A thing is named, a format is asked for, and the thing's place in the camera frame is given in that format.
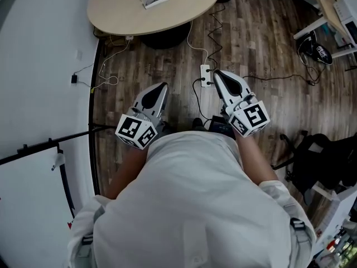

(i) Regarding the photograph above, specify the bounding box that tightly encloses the person's right shoe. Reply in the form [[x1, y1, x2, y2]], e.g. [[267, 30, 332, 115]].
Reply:
[[191, 117, 206, 131]]

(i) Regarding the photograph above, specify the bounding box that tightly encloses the black metal stand frame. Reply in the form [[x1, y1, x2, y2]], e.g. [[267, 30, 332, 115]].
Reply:
[[0, 123, 117, 166]]

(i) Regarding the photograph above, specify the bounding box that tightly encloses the black round table base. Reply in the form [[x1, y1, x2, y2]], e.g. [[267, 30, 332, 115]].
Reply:
[[139, 20, 193, 50]]

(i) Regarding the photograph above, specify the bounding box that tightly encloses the wooden desk with white legs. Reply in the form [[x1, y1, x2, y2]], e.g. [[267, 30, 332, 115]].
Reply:
[[280, 0, 357, 60]]

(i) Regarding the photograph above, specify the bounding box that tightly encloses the black box with display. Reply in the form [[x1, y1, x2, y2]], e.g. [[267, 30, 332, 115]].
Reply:
[[208, 115, 237, 140]]

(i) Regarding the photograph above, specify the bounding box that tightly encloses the black dome-shaped device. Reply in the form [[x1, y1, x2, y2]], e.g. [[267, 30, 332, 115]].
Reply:
[[297, 33, 334, 66]]

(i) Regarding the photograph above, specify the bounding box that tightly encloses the person's shoe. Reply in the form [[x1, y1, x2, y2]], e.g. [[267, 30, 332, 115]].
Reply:
[[161, 121, 176, 136], [191, 117, 206, 131]]

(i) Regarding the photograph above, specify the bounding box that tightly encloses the whiteboard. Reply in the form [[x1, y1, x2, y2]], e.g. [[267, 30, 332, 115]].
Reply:
[[0, 146, 75, 268]]

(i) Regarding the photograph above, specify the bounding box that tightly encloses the person's left shoe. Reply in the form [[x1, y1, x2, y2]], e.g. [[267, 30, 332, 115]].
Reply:
[[161, 121, 176, 136]]

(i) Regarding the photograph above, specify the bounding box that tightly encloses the person's white shirt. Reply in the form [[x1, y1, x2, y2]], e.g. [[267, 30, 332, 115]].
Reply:
[[66, 130, 317, 268]]

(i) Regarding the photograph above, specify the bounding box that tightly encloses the white cabinet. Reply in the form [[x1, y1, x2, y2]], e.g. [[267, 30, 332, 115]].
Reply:
[[313, 187, 357, 262]]

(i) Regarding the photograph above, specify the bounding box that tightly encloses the person's right harness strap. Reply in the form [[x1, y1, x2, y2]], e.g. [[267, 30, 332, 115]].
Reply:
[[288, 217, 313, 268]]

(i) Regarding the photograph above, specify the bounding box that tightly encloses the black power strip cable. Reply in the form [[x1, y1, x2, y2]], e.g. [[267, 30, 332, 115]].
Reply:
[[192, 78, 213, 122]]

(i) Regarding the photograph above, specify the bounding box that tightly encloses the person's right forearm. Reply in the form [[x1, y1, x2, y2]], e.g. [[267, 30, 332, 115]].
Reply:
[[236, 133, 280, 184]]

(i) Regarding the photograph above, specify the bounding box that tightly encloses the long black floor cable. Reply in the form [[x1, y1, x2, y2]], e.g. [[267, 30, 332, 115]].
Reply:
[[242, 61, 327, 85]]

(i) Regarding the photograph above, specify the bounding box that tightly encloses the black zigzag cable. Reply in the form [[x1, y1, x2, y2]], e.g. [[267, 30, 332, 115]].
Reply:
[[208, 3, 226, 66]]

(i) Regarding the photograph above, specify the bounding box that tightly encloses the person's left forearm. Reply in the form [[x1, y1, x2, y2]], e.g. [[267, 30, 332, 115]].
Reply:
[[107, 145, 149, 201]]

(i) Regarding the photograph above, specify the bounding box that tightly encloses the thin white charger cable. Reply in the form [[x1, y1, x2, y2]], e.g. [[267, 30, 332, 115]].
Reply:
[[98, 36, 132, 92]]

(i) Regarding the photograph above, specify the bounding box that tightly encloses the person's harness strap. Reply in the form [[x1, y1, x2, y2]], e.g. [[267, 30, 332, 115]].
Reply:
[[288, 217, 313, 268], [75, 205, 105, 268]]

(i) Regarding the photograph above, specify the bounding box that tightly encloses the white desktop appliance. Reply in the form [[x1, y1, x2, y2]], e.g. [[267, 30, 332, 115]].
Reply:
[[333, 0, 357, 46]]

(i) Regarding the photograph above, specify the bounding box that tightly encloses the black office chair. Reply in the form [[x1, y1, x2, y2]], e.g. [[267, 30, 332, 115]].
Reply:
[[272, 132, 357, 206]]

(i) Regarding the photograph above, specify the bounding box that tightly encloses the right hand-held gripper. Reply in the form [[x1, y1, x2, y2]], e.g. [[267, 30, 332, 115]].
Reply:
[[213, 70, 271, 138]]

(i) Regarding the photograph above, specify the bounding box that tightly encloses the white power strip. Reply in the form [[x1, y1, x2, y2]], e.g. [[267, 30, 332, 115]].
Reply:
[[200, 64, 211, 88]]

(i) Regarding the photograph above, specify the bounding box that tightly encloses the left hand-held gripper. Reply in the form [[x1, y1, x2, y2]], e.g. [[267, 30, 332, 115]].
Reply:
[[114, 82, 170, 151]]

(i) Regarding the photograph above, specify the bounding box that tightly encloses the person's left harness strap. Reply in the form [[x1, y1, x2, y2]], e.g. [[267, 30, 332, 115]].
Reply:
[[75, 205, 105, 268]]

